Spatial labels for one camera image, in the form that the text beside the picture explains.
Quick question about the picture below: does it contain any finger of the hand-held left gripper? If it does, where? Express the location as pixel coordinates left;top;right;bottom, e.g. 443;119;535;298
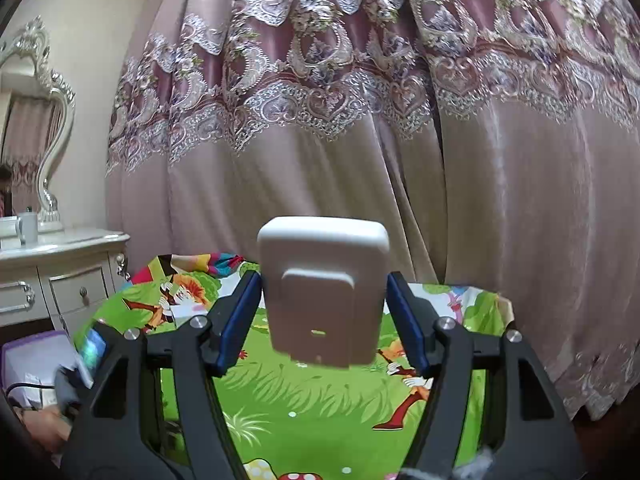
54;365;86;413

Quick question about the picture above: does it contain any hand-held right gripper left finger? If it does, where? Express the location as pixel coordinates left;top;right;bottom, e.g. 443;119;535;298
60;271;263;480

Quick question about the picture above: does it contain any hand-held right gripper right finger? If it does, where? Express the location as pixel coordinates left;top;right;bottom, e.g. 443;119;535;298
386;271;586;480

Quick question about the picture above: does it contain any small teal box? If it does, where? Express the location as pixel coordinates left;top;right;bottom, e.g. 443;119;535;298
75;327;108;388

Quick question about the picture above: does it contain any purple storage box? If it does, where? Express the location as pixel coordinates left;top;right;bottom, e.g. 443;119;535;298
0;331;81;411

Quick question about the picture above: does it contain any white plastic case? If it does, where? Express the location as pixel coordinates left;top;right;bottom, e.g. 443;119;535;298
256;216;391;368

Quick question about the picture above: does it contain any person's left hand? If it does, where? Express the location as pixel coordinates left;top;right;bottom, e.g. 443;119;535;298
15;407;73;453

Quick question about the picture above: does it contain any rainbow striped cloth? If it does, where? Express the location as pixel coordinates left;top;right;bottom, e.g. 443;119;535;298
127;252;246;286

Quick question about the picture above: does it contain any cartoon printed blanket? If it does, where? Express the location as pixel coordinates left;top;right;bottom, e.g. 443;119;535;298
72;255;516;480

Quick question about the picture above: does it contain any white ornate dresser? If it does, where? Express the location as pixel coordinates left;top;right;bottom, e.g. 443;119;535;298
0;227;131;328

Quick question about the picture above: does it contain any white mug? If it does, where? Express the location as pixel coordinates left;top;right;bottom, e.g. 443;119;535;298
15;210;40;246

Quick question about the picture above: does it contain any beige lace curtain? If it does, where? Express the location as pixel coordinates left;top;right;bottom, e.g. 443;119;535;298
105;0;640;421

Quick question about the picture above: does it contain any white ornate framed mirror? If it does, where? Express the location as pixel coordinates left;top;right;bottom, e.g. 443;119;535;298
0;15;76;233

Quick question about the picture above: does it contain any black cable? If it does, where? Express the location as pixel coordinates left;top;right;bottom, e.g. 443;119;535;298
4;382;57;397

